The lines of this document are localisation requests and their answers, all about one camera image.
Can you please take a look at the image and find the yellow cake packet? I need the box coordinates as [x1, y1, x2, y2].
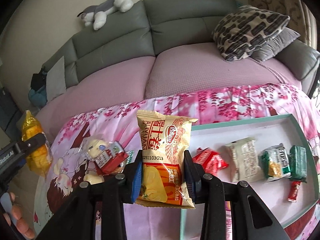
[22, 110, 53, 177]

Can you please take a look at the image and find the small cream bun packet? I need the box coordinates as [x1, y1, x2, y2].
[83, 173, 104, 185]

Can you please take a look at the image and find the red white milk biscuit packet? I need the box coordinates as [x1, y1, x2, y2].
[94, 141, 126, 174]

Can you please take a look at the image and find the beige orange swiss roll packet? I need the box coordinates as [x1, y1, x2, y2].
[136, 110, 197, 209]

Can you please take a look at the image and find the person's left hand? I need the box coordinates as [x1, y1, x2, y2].
[9, 192, 35, 239]

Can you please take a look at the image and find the pink cartoon cloth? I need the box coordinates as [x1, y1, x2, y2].
[34, 83, 319, 232]

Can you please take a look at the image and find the teal black clothes pile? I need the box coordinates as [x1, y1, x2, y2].
[28, 68, 47, 108]

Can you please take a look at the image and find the small red candy packet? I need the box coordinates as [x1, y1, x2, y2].
[287, 181, 301, 203]

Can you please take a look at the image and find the cream white snack packet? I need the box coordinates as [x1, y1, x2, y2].
[225, 137, 264, 183]

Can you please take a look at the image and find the white green cracker packet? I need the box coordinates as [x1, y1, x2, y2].
[260, 143, 291, 182]

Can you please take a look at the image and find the clear bread bun packet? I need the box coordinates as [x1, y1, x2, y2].
[79, 135, 109, 160]

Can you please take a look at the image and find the dark green snack bar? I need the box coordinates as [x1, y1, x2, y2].
[289, 145, 307, 183]

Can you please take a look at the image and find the light grey cushion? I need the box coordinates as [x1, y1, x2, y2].
[46, 56, 66, 102]

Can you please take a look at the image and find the red snack packet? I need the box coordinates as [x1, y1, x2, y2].
[192, 148, 229, 176]

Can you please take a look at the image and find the green edged cracker packet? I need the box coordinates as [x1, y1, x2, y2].
[118, 150, 134, 173]

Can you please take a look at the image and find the white teal rimmed tray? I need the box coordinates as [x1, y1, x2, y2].
[189, 114, 319, 239]

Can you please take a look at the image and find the grey white plush toy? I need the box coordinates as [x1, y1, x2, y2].
[77, 0, 134, 30]

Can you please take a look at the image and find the grey pillow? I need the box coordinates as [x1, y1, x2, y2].
[251, 27, 300, 62]

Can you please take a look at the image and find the grey pink sofa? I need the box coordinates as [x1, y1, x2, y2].
[37, 0, 319, 137]

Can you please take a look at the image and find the black white patterned pillow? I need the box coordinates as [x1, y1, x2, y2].
[212, 5, 290, 62]

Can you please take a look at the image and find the patterned beige curtain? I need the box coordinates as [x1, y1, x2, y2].
[248, 0, 317, 49]

